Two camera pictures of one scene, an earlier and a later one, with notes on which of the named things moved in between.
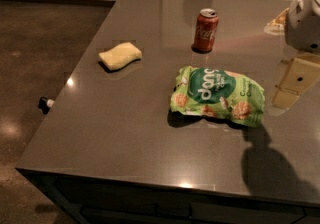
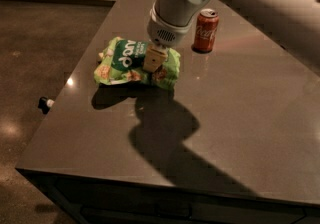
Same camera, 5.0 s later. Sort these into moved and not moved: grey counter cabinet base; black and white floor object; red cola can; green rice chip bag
Moved: green rice chip bag
Not moved: black and white floor object; red cola can; grey counter cabinet base
